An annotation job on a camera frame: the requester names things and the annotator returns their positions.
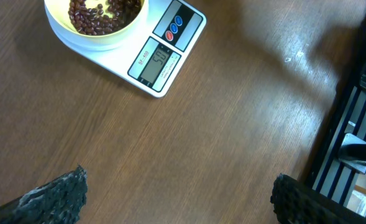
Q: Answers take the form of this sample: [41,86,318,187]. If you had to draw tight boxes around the yellow plastic bowl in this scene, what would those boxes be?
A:
[44,0,149,49]

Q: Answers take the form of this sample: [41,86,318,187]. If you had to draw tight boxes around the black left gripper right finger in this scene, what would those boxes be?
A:
[270,174,366,224]

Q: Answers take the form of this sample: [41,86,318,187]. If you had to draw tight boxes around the white digital kitchen scale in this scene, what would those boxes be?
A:
[56,0,206,98]

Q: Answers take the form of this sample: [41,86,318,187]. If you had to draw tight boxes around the black aluminium frame rail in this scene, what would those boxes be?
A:
[303,16,366,206]

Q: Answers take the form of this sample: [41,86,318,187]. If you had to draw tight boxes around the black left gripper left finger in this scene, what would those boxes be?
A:
[0,166,88,224]

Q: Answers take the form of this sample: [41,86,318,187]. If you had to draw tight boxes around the red beans in bowl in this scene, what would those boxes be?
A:
[68,0,143,36]

